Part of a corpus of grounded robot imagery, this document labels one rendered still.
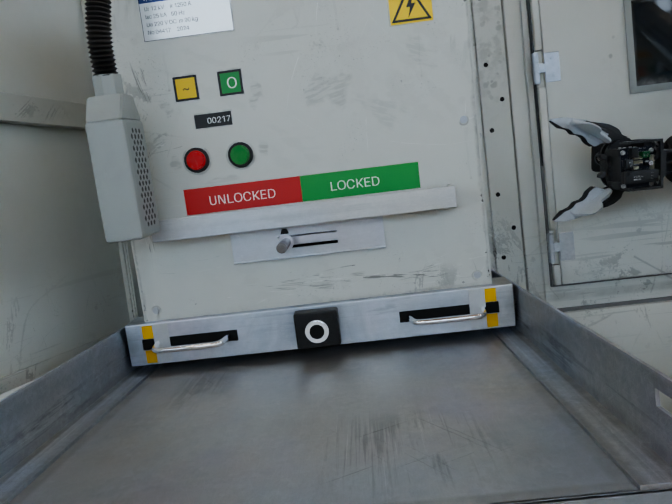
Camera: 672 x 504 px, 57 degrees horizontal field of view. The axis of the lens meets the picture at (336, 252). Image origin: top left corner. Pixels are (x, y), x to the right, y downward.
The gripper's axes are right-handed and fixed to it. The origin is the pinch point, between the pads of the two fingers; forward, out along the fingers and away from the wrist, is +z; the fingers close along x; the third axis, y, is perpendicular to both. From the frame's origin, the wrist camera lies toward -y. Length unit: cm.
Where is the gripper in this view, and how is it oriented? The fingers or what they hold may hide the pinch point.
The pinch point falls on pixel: (547, 171)
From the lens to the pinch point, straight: 100.7
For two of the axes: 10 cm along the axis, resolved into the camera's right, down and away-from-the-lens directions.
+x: 1.0, 9.8, 1.7
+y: 0.8, 1.6, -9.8
